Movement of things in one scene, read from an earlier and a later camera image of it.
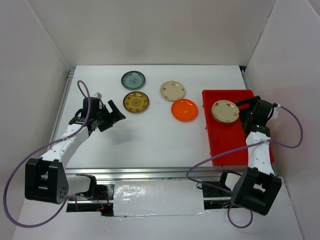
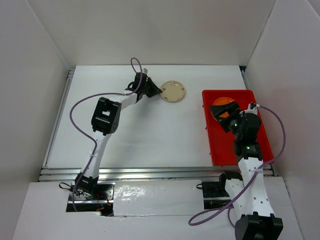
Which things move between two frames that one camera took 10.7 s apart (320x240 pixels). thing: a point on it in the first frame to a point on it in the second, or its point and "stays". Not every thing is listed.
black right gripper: (251, 101) to (231, 107)
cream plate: (172, 90) stays
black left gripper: (113, 117) to (155, 90)
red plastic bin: (222, 136) stays
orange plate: (184, 110) to (221, 101)
